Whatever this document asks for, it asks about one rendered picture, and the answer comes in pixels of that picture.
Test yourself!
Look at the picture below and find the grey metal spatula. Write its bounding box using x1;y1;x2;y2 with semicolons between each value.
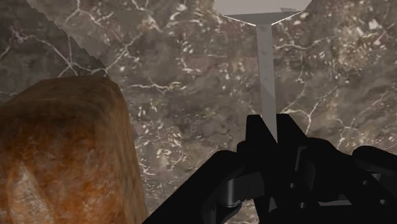
213;0;312;144

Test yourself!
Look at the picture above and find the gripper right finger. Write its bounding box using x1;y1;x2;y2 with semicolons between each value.
267;113;397;224

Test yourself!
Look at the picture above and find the brown crusty bread loaf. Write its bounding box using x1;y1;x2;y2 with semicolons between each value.
0;76;148;224

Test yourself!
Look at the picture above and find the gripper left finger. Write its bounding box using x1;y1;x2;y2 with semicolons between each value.
142;114;279;224

